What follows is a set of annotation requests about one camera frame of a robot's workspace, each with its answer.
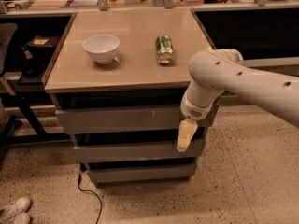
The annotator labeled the white shoe lower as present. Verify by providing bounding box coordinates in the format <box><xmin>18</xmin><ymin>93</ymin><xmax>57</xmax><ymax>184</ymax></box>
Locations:
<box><xmin>12</xmin><ymin>213</ymin><xmax>31</xmax><ymax>224</ymax></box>

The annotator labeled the grey office chair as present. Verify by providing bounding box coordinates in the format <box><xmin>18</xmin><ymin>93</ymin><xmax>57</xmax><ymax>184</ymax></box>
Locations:
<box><xmin>0</xmin><ymin>23</ymin><xmax>18</xmax><ymax>167</ymax></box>

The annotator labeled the grey top drawer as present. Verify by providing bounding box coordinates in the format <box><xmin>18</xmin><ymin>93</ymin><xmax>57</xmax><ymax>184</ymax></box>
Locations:
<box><xmin>55</xmin><ymin>104</ymin><xmax>219</xmax><ymax>135</ymax></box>

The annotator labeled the black floor cable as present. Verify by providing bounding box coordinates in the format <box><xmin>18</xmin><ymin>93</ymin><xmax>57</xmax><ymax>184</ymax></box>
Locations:
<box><xmin>78</xmin><ymin>163</ymin><xmax>104</xmax><ymax>224</ymax></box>

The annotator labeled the grey drawer cabinet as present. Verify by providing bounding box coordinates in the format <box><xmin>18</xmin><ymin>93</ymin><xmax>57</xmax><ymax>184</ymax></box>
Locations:
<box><xmin>41</xmin><ymin>7</ymin><xmax>221</xmax><ymax>189</ymax></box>

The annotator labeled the green drink can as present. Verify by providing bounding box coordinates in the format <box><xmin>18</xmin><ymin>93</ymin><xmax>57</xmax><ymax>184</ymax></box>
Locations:
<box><xmin>155</xmin><ymin>35</ymin><xmax>174</xmax><ymax>64</ymax></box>

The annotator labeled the grey bottom drawer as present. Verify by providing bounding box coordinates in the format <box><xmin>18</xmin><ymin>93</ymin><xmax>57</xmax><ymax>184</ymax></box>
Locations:
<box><xmin>87</xmin><ymin>163</ymin><xmax>197</xmax><ymax>184</ymax></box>

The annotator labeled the black box with label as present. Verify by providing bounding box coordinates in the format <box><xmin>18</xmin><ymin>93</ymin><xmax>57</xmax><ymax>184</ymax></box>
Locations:
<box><xmin>21</xmin><ymin>35</ymin><xmax>60</xmax><ymax>77</ymax></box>

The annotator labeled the grey drawer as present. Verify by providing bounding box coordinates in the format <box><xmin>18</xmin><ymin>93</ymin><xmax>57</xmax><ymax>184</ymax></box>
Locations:
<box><xmin>74</xmin><ymin>139</ymin><xmax>206</xmax><ymax>163</ymax></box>
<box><xmin>87</xmin><ymin>163</ymin><xmax>197</xmax><ymax>184</ymax></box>
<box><xmin>55</xmin><ymin>104</ymin><xmax>219</xmax><ymax>135</ymax></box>

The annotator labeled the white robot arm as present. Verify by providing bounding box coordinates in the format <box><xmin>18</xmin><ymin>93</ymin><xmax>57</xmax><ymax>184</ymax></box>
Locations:
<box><xmin>177</xmin><ymin>49</ymin><xmax>299</xmax><ymax>152</ymax></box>

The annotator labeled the grey middle drawer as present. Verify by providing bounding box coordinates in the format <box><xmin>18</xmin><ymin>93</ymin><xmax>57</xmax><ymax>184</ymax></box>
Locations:
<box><xmin>74</xmin><ymin>139</ymin><xmax>206</xmax><ymax>163</ymax></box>

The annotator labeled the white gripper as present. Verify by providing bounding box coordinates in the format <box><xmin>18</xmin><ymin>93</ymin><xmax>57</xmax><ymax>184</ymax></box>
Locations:
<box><xmin>177</xmin><ymin>93</ymin><xmax>214</xmax><ymax>152</ymax></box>

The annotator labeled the white bowl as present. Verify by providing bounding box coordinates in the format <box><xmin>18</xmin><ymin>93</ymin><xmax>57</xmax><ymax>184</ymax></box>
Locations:
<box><xmin>83</xmin><ymin>35</ymin><xmax>120</xmax><ymax>64</ymax></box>

